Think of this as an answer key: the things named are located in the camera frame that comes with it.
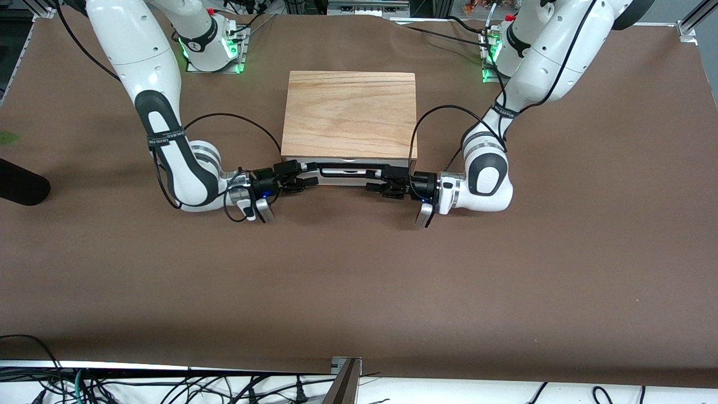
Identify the white front drawer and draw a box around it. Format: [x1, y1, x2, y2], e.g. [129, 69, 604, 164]
[287, 158, 413, 187]

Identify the black metal drawer handle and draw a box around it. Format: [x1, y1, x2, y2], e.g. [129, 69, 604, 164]
[312, 162, 391, 179]

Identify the wooden top cabinet box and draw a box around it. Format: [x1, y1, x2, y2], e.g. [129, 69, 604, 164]
[280, 71, 418, 187]

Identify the brown table cover sheet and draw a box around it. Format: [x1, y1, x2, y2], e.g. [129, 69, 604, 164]
[0, 7, 718, 388]

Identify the grey metal background device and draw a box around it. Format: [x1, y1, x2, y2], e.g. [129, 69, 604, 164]
[327, 0, 413, 16]

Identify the black rounded cylinder object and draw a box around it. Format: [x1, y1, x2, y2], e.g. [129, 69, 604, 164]
[0, 159, 52, 206]

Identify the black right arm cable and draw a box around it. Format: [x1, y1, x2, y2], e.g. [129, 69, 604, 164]
[54, 0, 283, 223]

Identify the black base power cable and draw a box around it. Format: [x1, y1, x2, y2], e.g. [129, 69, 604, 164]
[399, 24, 493, 50]
[446, 15, 494, 37]
[231, 11, 277, 40]

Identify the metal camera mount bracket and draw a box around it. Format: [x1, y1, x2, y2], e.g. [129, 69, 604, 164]
[330, 356, 362, 404]

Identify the aluminium frame rail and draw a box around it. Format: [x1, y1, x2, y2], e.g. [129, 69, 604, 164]
[17, 0, 59, 57]

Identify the black looped floor cable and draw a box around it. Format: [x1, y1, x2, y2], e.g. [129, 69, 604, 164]
[0, 334, 63, 388]

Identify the aluminium corner bracket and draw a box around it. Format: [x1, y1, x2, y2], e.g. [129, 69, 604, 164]
[676, 0, 718, 45]

